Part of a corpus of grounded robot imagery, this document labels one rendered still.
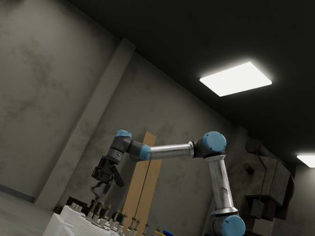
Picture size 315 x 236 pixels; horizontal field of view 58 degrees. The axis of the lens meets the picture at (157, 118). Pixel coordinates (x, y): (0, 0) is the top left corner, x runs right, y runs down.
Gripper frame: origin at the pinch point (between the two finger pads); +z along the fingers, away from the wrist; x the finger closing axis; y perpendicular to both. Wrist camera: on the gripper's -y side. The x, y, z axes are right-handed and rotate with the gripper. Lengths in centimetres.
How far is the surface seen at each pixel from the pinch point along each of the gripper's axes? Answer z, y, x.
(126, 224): 11, -205, -272
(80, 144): -76, -96, -326
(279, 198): -138, -444, -176
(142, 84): -241, -157, -337
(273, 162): -194, -402, -177
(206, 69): -293, -215, -233
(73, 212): 10.5, -3.0, -26.2
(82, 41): -243, -20, -349
